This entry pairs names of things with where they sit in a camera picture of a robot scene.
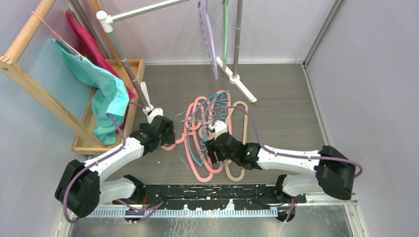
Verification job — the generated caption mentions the light blue wire hanger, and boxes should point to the light blue wire hanger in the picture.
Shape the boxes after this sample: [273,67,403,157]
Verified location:
[184,90,231,166]

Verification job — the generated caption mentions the purple wire hanger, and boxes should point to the purple wire hanger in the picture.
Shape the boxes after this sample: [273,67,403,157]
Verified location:
[197,0,219,79]

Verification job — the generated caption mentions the green wire hanger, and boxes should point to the green wire hanger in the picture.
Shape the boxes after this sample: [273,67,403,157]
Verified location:
[222,0,229,71]

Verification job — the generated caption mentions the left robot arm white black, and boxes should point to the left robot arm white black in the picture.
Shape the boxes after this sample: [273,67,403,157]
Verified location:
[54,115,175,223]

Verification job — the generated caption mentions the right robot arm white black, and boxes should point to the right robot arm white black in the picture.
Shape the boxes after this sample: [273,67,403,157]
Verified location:
[205,133,356,203]

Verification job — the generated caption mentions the pink plastic hanger left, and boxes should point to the pink plastic hanger left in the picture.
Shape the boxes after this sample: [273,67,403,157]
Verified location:
[161,126,187,151]

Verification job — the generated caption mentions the pink plastic hanger large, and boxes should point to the pink plastic hanger large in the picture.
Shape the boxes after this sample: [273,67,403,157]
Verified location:
[182,96,217,183]

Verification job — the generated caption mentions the beige plastic hanger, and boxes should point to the beige plastic hanger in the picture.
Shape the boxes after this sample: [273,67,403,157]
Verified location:
[196,100,250,183]

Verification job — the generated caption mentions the pink plastic hanger inner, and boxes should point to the pink plastic hanger inner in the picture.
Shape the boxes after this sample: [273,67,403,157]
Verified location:
[198,90,231,145]

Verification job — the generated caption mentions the teal cloth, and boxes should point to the teal cloth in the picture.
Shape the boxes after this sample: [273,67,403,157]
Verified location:
[52,39,129,145]

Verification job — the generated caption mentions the magenta cloth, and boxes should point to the magenta cloth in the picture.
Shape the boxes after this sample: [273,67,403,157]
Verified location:
[65,9,136,135]

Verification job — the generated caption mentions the white metal clothes rack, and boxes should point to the white metal clothes rack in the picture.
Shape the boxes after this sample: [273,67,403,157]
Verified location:
[96,0,257,114]

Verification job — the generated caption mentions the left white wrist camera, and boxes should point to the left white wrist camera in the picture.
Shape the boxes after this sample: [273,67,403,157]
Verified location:
[142,107,164,123]

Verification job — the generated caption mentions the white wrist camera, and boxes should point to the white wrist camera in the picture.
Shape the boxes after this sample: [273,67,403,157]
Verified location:
[208,120,228,139]
[142,107,164,123]

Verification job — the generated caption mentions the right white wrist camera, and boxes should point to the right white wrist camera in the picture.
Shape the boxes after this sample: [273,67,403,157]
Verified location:
[208,120,228,139]

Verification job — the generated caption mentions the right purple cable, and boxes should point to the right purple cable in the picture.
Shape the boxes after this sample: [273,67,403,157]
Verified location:
[212,106,364,224]

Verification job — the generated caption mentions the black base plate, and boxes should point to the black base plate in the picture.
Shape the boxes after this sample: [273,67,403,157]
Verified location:
[124,184,291,210]

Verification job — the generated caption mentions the wooden frame rack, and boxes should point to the wooden frame rack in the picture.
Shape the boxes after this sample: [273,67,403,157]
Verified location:
[0,0,105,148]

